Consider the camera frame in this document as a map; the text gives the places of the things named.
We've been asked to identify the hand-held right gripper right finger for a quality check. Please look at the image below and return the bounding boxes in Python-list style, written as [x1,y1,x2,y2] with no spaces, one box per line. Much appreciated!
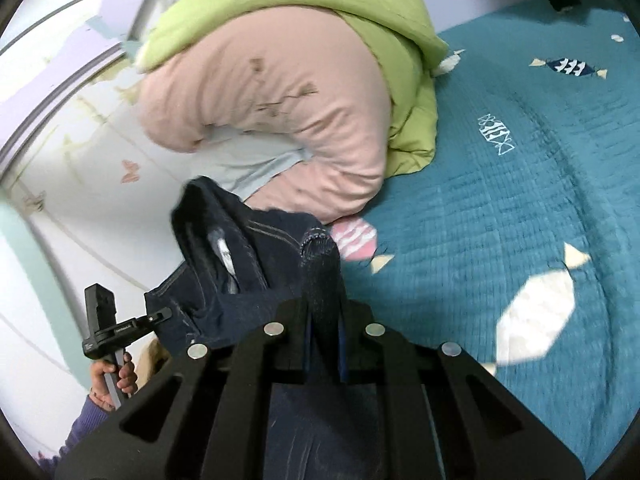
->
[339,301,587,480]

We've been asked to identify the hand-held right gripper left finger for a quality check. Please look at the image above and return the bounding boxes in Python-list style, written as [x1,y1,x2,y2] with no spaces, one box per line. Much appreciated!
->
[52,299,312,480]

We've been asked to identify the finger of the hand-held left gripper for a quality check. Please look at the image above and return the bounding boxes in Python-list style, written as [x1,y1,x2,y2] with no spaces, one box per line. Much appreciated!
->
[116,309,174,339]

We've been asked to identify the dark blue jeans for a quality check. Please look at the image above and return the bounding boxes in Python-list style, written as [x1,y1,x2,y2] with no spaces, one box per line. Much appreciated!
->
[144,175,388,480]

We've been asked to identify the person's left forearm purple sleeve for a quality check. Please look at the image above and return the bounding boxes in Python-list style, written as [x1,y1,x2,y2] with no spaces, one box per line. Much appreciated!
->
[36,394,110,476]

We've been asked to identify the person's left hand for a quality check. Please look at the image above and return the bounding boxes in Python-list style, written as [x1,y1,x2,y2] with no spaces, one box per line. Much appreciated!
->
[89,350,139,412]

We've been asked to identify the tan cloth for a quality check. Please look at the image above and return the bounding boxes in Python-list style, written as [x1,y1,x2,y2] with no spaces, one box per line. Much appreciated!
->
[134,341,172,387]

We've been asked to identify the light blue cloth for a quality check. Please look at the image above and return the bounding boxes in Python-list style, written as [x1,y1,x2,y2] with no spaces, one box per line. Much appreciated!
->
[199,127,309,207]

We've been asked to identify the teal printed bedspread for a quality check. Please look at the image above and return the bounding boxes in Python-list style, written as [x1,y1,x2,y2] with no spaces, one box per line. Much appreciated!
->
[332,0,640,480]

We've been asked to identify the pink quilt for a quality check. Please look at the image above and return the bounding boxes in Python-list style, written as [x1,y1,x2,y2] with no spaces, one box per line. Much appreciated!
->
[139,7,392,227]

